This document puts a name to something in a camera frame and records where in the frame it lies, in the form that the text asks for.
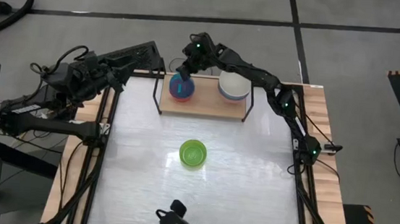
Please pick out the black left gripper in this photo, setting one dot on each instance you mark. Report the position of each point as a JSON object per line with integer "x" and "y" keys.
{"x": 111, "y": 71}

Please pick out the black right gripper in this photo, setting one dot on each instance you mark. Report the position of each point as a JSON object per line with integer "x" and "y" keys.
{"x": 195, "y": 62}

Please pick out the small cyan translucent bowl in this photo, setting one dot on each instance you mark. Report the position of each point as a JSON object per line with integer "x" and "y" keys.
{"x": 183, "y": 92}

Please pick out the small orange translucent bowl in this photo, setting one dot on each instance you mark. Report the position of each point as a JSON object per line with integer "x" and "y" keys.
{"x": 181, "y": 101}

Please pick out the large white bowl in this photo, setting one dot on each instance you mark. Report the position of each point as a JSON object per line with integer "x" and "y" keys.
{"x": 234, "y": 83}

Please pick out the large blue bowl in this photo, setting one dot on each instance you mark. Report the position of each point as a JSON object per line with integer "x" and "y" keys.
{"x": 234, "y": 97}

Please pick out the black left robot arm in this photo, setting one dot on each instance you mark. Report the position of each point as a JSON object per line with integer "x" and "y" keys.
{"x": 39, "y": 123}

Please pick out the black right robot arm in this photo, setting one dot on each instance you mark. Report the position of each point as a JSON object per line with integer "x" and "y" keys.
{"x": 254, "y": 75}

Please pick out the wooden shelf with black legs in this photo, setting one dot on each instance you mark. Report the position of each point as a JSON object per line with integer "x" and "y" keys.
{"x": 204, "y": 105}

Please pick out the small green translucent bowl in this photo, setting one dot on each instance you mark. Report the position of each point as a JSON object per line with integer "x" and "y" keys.
{"x": 192, "y": 153}

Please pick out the black desk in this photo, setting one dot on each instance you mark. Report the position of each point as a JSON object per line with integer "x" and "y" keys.
{"x": 18, "y": 157}

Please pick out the small grey control box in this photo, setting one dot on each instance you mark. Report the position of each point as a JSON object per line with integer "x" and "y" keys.
{"x": 331, "y": 147}

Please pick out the black aluminium table frame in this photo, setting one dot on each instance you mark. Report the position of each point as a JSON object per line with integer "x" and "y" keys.
{"x": 97, "y": 175}

